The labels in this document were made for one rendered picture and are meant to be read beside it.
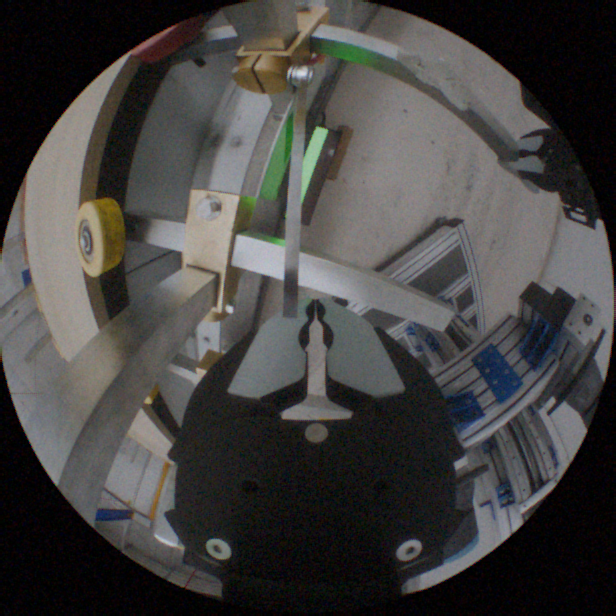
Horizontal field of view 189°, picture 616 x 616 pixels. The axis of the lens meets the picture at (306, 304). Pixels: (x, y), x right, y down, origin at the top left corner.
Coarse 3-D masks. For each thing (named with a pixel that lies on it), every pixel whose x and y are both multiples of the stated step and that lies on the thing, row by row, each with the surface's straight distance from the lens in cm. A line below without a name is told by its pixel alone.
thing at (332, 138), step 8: (328, 136) 32; (336, 136) 33; (328, 144) 32; (328, 152) 32; (320, 160) 31; (328, 160) 31; (320, 168) 31; (312, 176) 30; (320, 176) 30; (312, 184) 30; (320, 184) 30; (312, 192) 30; (304, 200) 30; (312, 200) 30; (304, 208) 30; (312, 208) 30; (304, 216) 30
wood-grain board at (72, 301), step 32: (128, 64) 32; (96, 96) 33; (64, 128) 45; (96, 128) 29; (64, 160) 37; (96, 160) 29; (32, 192) 74; (64, 192) 34; (32, 224) 73; (64, 224) 34; (32, 256) 84; (64, 256) 36; (64, 288) 43; (96, 288) 31; (64, 320) 57; (96, 320) 33; (64, 352) 104; (160, 448) 123
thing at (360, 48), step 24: (192, 48) 30; (216, 48) 29; (240, 48) 28; (312, 48) 25; (336, 48) 24; (360, 48) 23; (384, 48) 24; (384, 72) 25; (408, 72) 24; (432, 96) 26; (480, 120) 26; (504, 144) 28
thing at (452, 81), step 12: (408, 60) 23; (420, 60) 24; (432, 60) 24; (420, 72) 22; (432, 72) 24; (444, 72) 24; (456, 72) 26; (432, 84) 22; (444, 84) 23; (456, 84) 23; (468, 84) 27; (456, 96) 24; (468, 96) 24
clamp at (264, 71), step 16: (304, 16) 26; (320, 16) 26; (304, 32) 23; (288, 48) 20; (304, 48) 23; (240, 64) 22; (256, 64) 19; (272, 64) 19; (288, 64) 20; (240, 80) 21; (256, 80) 21; (272, 80) 20
